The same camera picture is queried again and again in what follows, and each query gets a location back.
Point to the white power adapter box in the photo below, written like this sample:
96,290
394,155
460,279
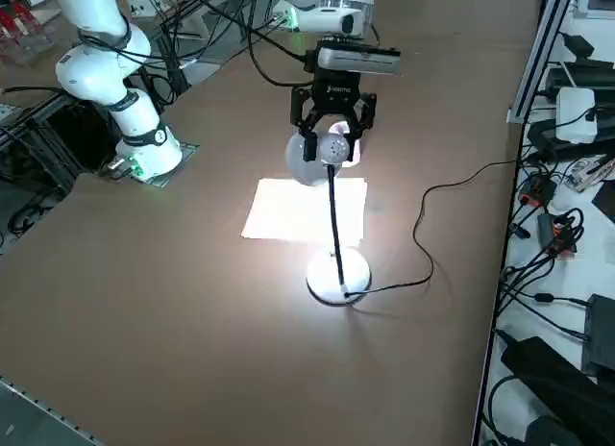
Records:
574,114

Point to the clear plastic cup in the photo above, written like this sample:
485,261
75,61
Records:
341,127

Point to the aluminium frame profile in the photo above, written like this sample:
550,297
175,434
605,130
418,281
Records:
538,56

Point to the aluminium table edge strip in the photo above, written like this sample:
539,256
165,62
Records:
43,412

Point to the large black bracket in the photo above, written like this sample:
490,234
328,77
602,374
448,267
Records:
552,374

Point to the black flat device box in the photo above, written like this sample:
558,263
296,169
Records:
600,335

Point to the black adapter with orange plug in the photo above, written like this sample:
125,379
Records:
557,234

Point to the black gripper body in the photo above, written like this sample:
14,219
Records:
338,92

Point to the clear acrylic rack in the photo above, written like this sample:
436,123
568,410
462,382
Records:
24,32

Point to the white paper sheets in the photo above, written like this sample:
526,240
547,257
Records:
269,210

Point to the orange black connector block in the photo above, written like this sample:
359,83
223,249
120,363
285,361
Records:
540,191

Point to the black metal frame rack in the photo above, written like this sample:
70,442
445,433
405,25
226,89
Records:
72,129

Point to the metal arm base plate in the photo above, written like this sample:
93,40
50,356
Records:
189,150

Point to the black power brick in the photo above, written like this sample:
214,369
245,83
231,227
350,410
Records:
579,44

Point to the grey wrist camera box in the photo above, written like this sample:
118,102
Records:
360,60

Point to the white gooseneck desk lamp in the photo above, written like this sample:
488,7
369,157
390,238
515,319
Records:
336,278

